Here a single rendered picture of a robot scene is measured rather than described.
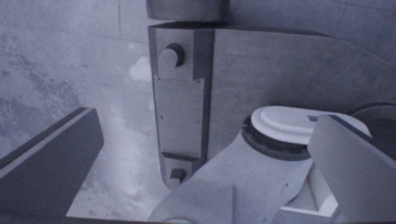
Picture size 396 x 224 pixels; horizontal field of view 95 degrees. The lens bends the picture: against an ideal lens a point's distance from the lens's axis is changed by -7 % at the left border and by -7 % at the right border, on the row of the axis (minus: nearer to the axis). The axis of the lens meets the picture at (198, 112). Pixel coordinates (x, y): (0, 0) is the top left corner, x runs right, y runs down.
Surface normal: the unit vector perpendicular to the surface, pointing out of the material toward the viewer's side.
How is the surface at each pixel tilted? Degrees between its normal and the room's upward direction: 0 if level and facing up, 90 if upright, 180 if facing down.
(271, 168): 90
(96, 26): 0
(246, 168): 90
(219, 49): 0
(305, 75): 0
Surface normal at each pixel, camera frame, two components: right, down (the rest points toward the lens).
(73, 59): -0.21, 0.47
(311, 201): 0.03, -0.88
